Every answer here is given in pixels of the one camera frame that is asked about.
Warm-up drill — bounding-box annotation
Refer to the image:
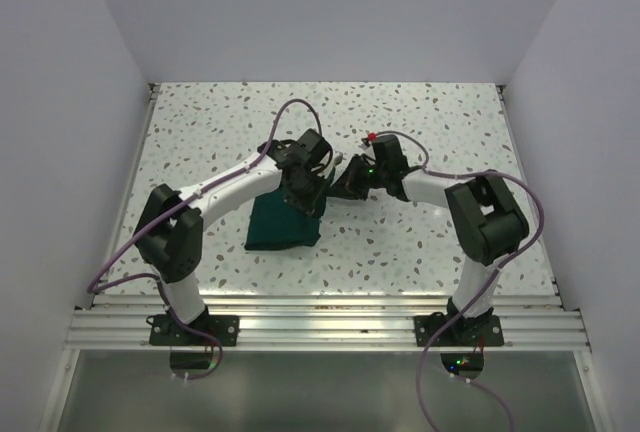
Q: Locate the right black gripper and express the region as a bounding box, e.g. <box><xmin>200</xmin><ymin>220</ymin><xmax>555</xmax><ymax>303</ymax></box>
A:
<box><xmin>324</xmin><ymin>155</ymin><xmax>387</xmax><ymax>202</ymax></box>

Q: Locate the green surgical cloth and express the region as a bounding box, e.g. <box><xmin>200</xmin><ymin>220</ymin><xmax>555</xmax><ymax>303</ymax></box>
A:
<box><xmin>244</xmin><ymin>184</ymin><xmax>327</xmax><ymax>252</ymax></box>

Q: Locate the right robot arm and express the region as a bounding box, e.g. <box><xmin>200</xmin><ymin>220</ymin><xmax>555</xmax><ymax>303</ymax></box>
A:
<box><xmin>328</xmin><ymin>154</ymin><xmax>530</xmax><ymax>345</ymax></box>

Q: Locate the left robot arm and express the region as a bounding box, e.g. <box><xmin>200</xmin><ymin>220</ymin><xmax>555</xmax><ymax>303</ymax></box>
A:
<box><xmin>134</xmin><ymin>157</ymin><xmax>333</xmax><ymax>345</ymax></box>

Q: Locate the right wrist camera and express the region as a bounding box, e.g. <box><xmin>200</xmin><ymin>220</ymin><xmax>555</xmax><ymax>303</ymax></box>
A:
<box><xmin>361</xmin><ymin>132</ymin><xmax>412</xmax><ymax>176</ymax></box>

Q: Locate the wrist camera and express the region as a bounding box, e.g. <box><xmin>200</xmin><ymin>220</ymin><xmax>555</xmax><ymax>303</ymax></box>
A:
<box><xmin>361</xmin><ymin>132</ymin><xmax>412</xmax><ymax>176</ymax></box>
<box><xmin>257</xmin><ymin>129</ymin><xmax>333</xmax><ymax>173</ymax></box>

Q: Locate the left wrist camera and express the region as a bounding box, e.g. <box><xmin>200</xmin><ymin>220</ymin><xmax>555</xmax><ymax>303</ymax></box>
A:
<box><xmin>257</xmin><ymin>129</ymin><xmax>333</xmax><ymax>173</ymax></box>

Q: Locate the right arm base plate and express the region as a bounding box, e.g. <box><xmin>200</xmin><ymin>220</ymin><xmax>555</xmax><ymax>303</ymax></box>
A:
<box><xmin>413</xmin><ymin>312</ymin><xmax>505</xmax><ymax>347</ymax></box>

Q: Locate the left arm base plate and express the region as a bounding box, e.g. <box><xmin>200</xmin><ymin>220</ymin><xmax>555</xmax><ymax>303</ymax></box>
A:
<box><xmin>146</xmin><ymin>313</ymin><xmax>239</xmax><ymax>347</ymax></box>

